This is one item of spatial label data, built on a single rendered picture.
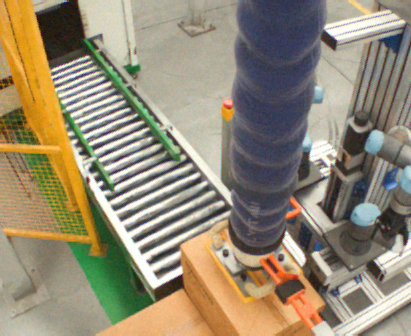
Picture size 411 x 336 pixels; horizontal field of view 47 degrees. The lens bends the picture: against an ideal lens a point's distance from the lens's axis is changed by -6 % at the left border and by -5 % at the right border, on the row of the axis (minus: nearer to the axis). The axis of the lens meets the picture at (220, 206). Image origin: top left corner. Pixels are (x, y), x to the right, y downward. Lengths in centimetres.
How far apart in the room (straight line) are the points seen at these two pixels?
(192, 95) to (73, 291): 212
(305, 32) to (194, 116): 316
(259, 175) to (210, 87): 313
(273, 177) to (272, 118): 24
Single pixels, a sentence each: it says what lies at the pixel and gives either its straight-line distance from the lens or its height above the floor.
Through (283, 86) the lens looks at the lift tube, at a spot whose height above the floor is 208.
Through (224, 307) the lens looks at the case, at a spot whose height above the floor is 94.
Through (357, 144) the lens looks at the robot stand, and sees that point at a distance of 209.
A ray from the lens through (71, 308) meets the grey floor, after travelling 331.
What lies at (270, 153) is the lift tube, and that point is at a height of 183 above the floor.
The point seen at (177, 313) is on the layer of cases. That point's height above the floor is 54.
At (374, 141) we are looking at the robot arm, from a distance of 153.
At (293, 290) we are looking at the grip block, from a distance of 190.
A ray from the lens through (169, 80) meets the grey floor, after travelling 470.
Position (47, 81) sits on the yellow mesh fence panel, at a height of 149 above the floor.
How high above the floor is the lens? 286
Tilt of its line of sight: 52 degrees down
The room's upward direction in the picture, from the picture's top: 1 degrees clockwise
